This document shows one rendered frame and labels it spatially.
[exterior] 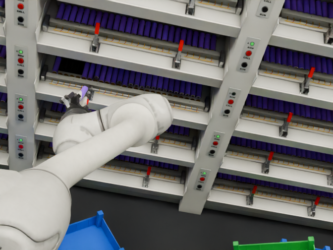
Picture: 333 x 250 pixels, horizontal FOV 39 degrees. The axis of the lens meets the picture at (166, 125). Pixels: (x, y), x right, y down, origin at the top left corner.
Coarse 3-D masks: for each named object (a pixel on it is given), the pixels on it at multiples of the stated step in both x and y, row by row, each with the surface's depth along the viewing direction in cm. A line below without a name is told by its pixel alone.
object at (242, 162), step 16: (240, 144) 181; (256, 144) 183; (272, 144) 184; (224, 160) 179; (240, 160) 180; (256, 160) 180; (272, 160) 182; (288, 160) 182; (304, 160) 182; (320, 160) 184; (240, 176) 181; (256, 176) 180; (272, 176) 179; (288, 176) 180; (304, 176) 181; (320, 176) 182
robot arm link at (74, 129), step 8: (96, 112) 110; (64, 120) 112; (72, 120) 109; (80, 120) 108; (88, 120) 108; (96, 120) 108; (56, 128) 110; (64, 128) 106; (72, 128) 106; (80, 128) 106; (88, 128) 107; (96, 128) 107; (56, 136) 106; (64, 136) 104; (72, 136) 104; (80, 136) 104; (88, 136) 105; (56, 144) 104; (64, 144) 103; (72, 144) 103; (56, 152) 104
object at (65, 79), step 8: (48, 72) 160; (56, 80) 161; (64, 80) 160; (72, 80) 160; (80, 80) 161; (88, 80) 161; (96, 88) 162; (104, 88) 162; (112, 88) 161; (120, 88) 162; (128, 88) 162; (128, 96) 162; (168, 96) 164; (184, 104) 164; (192, 104) 164; (200, 104) 164
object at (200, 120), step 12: (48, 60) 165; (60, 72) 164; (36, 84) 157; (48, 84) 160; (60, 84) 161; (120, 84) 165; (36, 96) 161; (48, 96) 160; (60, 96) 159; (84, 96) 161; (96, 96) 161; (108, 96) 162; (120, 96) 163; (204, 96) 169; (96, 108) 163; (180, 108) 165; (204, 108) 165; (180, 120) 163; (192, 120) 163; (204, 120) 164
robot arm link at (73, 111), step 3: (75, 108) 121; (78, 108) 121; (69, 111) 120; (72, 111) 119; (75, 111) 119; (78, 111) 119; (81, 111) 119; (84, 111) 120; (66, 114) 118; (69, 114) 117; (72, 114) 117; (63, 117) 117; (60, 120) 119
